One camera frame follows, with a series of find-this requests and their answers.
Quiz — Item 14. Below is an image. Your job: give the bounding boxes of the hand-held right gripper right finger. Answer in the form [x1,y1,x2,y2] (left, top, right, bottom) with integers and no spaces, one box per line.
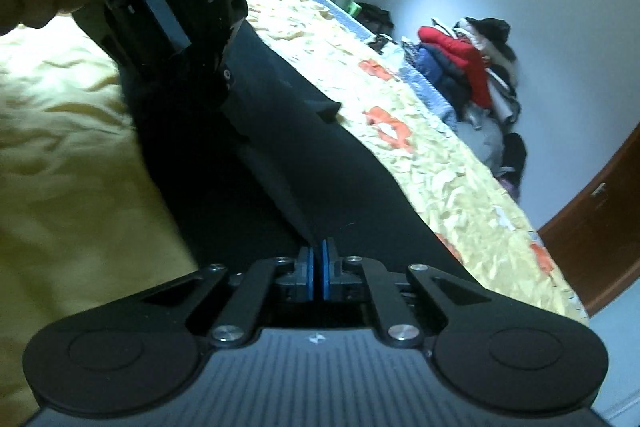
[322,239,482,349]

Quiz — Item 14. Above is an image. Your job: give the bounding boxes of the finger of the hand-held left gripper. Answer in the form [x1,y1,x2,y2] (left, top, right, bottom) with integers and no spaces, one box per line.
[214,56,251,138]

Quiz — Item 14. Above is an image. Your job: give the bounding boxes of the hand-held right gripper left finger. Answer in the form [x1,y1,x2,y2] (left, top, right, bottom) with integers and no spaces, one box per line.
[142,247,316,349]

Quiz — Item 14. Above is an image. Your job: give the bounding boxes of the black pants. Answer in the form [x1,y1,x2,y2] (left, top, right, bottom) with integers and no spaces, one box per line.
[119,19,478,294]

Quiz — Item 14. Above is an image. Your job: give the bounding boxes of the yellow carrot-print quilt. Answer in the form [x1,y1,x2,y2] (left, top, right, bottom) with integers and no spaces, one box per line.
[0,0,589,427]

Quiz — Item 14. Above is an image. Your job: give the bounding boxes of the black bag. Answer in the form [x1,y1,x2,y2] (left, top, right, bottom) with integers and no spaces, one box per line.
[357,2,395,36]

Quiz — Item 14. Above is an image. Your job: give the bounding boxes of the navy blue jacket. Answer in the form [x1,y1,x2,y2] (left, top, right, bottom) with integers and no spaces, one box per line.
[416,47,472,108]

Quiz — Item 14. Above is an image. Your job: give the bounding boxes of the black backpack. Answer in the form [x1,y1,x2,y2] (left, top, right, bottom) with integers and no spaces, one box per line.
[499,132,529,204]

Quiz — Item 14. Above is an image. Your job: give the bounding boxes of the red jacket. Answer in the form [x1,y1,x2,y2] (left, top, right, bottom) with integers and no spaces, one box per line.
[417,26,497,110]

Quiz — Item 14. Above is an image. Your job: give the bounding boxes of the pile of clothes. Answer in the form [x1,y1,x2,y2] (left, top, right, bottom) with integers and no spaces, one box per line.
[400,17,529,204]

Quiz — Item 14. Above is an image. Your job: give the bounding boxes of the black garment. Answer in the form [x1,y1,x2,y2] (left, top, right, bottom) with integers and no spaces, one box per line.
[464,17,512,42]

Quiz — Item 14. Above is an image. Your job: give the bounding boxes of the brown wooden door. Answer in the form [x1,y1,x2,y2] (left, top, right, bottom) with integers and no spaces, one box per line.
[537,122,640,319]

